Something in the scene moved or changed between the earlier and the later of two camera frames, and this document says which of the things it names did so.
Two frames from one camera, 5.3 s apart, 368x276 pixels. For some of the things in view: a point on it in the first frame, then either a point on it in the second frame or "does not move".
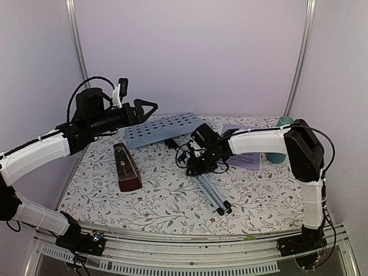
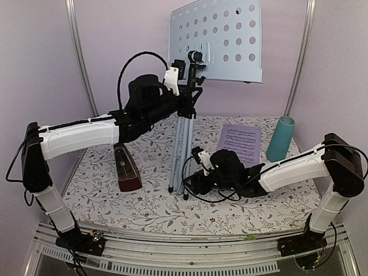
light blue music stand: (170, 128) -> (222, 41)
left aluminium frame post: (73, 25) does not move
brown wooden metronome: (128, 172) does not move
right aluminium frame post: (310, 15) does not move
